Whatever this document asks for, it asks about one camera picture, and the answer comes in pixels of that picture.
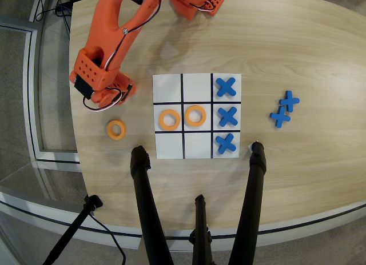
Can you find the white tic-tac-toe paper board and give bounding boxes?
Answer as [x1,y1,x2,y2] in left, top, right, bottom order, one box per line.
[152,73,242,160]

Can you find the orange foam ring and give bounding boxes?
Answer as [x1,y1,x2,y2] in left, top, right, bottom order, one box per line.
[184,105,207,127]
[106,119,127,140]
[158,109,181,132]

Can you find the black stand cable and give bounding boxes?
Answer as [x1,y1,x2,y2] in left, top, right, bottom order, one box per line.
[88,212,127,265]

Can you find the black camera tripod legs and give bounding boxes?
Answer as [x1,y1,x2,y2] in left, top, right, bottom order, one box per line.
[0,187,366,253]

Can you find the short black tripod leg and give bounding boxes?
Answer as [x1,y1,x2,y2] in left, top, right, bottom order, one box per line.
[188,194,214,265]

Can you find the black floor cable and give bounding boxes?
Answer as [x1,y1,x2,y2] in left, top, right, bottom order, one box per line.
[33,0,72,34]

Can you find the grey metal floor frame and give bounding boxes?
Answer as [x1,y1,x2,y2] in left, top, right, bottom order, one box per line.
[0,15,82,166]

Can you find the thin black stand pole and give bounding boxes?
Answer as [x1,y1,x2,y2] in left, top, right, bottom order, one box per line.
[42,194,104,265]

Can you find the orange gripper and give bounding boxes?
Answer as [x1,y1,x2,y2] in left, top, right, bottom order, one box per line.
[91,73,138,107]

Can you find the blue foam cross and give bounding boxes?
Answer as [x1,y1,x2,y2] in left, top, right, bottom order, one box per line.
[269,106,292,129]
[215,133,237,155]
[217,106,239,127]
[216,77,237,98]
[279,90,300,113]

